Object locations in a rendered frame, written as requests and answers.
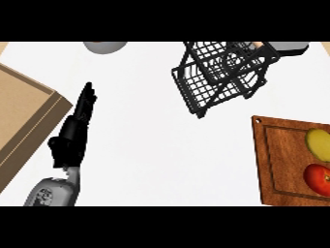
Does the grey bowl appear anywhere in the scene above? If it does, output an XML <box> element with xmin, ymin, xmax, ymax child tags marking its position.
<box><xmin>82</xmin><ymin>41</ymin><xmax>127</xmax><ymax>55</ymax></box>

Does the black tiered wire basket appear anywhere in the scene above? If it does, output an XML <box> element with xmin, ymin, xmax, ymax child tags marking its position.
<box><xmin>170</xmin><ymin>41</ymin><xmax>282</xmax><ymax>119</ymax></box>

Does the open wooden drawer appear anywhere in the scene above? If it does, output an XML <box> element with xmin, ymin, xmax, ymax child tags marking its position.
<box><xmin>0</xmin><ymin>53</ymin><xmax>74</xmax><ymax>207</ymax></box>

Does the yellow-green lemon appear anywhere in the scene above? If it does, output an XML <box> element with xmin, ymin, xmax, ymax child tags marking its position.
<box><xmin>306</xmin><ymin>128</ymin><xmax>330</xmax><ymax>164</ymax></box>

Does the red tomato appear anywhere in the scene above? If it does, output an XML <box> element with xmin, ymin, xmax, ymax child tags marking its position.
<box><xmin>303</xmin><ymin>163</ymin><xmax>330</xmax><ymax>198</ymax></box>

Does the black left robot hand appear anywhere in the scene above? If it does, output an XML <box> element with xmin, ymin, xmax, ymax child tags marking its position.
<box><xmin>46</xmin><ymin>81</ymin><xmax>99</xmax><ymax>169</ymax></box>

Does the brown wooden cutting board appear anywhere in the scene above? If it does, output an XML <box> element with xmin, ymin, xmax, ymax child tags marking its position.
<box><xmin>251</xmin><ymin>114</ymin><xmax>330</xmax><ymax>207</ymax></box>

